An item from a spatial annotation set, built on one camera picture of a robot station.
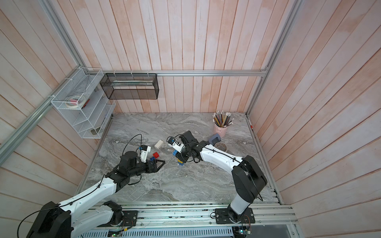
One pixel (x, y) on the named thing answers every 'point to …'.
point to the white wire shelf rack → (90, 119)
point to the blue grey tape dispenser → (215, 139)
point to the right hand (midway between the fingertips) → (179, 152)
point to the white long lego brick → (158, 144)
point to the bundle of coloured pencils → (222, 119)
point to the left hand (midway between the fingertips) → (160, 164)
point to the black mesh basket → (130, 86)
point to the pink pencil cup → (220, 130)
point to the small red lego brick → (156, 154)
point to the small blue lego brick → (152, 159)
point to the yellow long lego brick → (179, 161)
